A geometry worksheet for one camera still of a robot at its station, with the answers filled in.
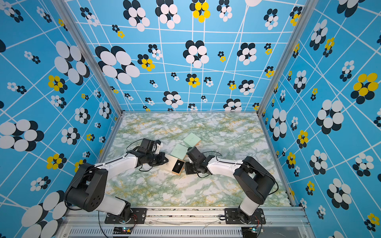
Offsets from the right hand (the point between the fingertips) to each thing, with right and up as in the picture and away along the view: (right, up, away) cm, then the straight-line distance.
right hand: (187, 169), depth 88 cm
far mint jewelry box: (+3, +16, +11) cm, 20 cm away
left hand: (-10, +5, +2) cm, 12 cm away
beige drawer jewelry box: (-8, +2, +1) cm, 8 cm away
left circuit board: (-31, -25, -16) cm, 43 cm away
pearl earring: (-5, +3, +1) cm, 6 cm away
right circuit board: (+31, -25, -18) cm, 43 cm away
